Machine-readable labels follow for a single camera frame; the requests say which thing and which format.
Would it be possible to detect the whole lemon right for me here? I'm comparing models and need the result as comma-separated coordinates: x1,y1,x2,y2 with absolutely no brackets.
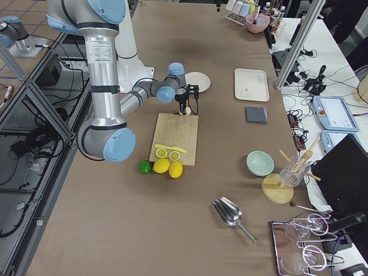
168,161,183,179

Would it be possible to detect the yellow plastic cup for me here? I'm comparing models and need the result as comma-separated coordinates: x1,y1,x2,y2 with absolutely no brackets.
247,0,256,14

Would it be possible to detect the pink plastic cup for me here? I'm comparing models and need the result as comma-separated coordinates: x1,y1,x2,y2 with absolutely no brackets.
232,1,243,15

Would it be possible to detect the green lime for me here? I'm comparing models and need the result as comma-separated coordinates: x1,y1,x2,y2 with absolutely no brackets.
139,160,152,174

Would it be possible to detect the metal tray with glasses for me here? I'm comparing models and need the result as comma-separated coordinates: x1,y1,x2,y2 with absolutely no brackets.
270,213,344,275

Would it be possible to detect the teach pendant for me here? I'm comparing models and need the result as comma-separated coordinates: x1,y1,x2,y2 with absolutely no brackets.
312,96,359,132
320,130,360,154

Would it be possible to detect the black laptop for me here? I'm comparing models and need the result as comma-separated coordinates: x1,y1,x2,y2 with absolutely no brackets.
312,134,367,214

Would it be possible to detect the copper wire bottle rack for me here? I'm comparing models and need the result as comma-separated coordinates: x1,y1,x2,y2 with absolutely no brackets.
269,6,286,36

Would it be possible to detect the left teach pendant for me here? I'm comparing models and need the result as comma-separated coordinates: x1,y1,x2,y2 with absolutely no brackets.
312,96,359,132

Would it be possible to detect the lemon half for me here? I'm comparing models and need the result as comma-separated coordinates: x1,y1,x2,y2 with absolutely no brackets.
168,151,181,162
155,148,168,159

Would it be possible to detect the blue plastic cup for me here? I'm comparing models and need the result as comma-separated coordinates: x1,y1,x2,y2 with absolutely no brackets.
239,3,250,17

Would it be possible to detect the wooden glass drying stand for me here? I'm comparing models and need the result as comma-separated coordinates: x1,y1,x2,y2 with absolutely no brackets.
262,136,321,204

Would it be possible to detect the mint green bowl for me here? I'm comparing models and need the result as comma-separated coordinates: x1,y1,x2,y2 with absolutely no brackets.
246,151,274,177

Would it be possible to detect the metal ice scoop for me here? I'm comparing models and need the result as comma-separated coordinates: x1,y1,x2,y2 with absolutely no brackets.
213,196,258,243

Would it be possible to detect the cream round plate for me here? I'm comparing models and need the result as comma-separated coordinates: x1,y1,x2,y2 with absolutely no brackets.
185,72,210,93

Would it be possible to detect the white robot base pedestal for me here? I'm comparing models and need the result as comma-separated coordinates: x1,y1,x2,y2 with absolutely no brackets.
115,1,154,93

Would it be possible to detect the white plastic cup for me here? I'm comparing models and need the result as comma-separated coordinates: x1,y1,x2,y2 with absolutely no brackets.
225,0,236,12

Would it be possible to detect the yellow plastic knife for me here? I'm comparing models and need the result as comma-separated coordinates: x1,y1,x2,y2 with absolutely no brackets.
154,144,187,153

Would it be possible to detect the pink bowl with ice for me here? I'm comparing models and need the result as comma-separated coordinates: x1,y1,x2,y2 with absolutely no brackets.
246,14,270,34

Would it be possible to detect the cream rabbit tray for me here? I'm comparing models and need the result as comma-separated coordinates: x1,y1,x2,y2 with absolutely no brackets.
234,68,270,102

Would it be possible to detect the whole lemon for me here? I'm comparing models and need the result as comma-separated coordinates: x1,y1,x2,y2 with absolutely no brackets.
168,161,183,179
153,159,171,174

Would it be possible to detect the bamboo cutting board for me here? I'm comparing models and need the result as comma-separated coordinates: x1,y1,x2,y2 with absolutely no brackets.
149,113,198,166

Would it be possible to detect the lemon half right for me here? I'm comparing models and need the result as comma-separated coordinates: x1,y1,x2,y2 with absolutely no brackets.
168,151,181,162

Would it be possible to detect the white wire cup rack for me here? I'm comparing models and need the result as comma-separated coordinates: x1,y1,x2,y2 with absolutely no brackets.
225,11,246,26

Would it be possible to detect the lemon half left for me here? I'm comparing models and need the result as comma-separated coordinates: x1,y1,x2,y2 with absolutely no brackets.
155,148,168,159

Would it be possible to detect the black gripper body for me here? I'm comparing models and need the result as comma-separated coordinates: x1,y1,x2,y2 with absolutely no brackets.
175,85,199,107

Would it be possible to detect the aluminium frame post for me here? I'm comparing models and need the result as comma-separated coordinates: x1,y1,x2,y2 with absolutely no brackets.
275,0,325,91

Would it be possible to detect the whole lemon left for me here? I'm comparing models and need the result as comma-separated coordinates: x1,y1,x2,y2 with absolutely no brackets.
153,159,171,174

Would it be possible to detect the clear textured glass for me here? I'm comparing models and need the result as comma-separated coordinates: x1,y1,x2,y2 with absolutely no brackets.
280,156,311,187

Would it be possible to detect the grey folded cloth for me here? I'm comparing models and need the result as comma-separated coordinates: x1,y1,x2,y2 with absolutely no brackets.
245,106,268,124

